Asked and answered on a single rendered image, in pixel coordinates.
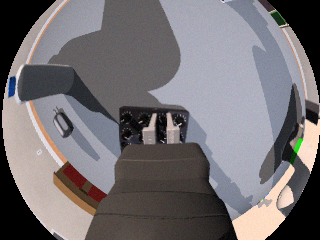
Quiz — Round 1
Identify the white bottle with blue cap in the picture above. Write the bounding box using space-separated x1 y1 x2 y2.
8 64 75 105

